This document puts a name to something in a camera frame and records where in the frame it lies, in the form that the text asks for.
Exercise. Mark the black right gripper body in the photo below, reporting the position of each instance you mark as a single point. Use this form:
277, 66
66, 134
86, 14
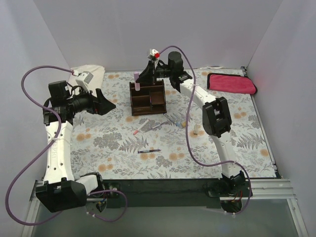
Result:
150, 68

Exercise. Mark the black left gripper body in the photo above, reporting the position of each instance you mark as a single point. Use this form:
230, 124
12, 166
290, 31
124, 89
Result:
98, 102

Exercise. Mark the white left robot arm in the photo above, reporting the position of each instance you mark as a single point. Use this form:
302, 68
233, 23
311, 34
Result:
60, 190

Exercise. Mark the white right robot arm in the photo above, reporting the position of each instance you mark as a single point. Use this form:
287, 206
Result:
216, 117

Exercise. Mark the white folded cloth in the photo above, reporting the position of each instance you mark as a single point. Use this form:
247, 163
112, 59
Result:
83, 96

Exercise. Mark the pink white pen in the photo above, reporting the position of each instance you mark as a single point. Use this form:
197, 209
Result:
141, 126

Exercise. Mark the grey white pen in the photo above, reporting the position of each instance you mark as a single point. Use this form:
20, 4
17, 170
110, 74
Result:
156, 126

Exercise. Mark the blue correction pen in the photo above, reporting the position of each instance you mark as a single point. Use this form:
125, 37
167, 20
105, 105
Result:
178, 124

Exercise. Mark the floral table mat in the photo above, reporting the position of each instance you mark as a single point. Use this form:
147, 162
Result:
106, 144

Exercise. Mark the white grey eraser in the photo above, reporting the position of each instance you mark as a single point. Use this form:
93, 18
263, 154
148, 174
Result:
196, 129

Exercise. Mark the red microfiber cloth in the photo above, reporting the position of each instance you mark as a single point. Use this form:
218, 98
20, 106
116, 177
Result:
231, 83

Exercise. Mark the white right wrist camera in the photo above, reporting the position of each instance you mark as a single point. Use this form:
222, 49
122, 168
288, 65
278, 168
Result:
153, 54

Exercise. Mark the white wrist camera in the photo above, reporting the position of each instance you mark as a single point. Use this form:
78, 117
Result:
83, 79
153, 54

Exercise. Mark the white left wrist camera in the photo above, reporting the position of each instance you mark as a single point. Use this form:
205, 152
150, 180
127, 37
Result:
83, 79

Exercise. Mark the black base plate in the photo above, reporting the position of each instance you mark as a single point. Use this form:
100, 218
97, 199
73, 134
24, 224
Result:
168, 192

